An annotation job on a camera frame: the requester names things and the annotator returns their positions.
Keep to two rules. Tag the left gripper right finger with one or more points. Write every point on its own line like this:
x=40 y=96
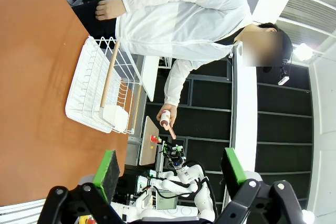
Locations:
x=233 y=171

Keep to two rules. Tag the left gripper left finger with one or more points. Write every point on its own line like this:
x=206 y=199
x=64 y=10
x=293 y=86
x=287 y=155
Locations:
x=107 y=171

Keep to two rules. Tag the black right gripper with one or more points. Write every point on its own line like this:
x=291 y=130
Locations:
x=176 y=159

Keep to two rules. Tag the pink lint roller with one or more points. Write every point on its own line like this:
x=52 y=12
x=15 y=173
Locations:
x=165 y=119

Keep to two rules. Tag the person's left forearm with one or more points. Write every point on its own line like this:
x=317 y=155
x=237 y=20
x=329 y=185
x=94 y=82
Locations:
x=176 y=85

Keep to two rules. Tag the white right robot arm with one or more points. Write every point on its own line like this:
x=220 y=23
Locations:
x=170 y=184

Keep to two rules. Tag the person's left hand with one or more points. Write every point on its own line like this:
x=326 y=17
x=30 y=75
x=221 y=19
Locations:
x=170 y=110

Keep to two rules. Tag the person's right hand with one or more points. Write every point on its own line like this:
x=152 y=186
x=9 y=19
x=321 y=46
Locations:
x=109 y=10

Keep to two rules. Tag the red object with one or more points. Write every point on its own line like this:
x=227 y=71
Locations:
x=153 y=138

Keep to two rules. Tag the small brown table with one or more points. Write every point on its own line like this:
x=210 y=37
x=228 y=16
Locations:
x=148 y=142

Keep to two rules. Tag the red emergency stop button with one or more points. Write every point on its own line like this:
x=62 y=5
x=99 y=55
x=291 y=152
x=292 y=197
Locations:
x=88 y=220

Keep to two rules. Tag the grey equipment box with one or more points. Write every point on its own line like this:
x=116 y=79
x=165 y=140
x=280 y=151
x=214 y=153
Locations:
x=166 y=200

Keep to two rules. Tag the white plastic rack insert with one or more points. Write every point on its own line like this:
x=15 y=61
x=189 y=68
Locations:
x=115 y=116

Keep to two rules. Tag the white table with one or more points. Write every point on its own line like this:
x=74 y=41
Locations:
x=150 y=77

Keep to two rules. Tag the white ceiling device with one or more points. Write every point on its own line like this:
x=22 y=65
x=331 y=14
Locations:
x=283 y=81

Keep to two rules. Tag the person in white jacket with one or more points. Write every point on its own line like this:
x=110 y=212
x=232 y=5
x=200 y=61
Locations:
x=183 y=19

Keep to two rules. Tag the round white ceiling light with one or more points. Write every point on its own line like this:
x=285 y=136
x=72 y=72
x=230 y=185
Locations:
x=303 y=52

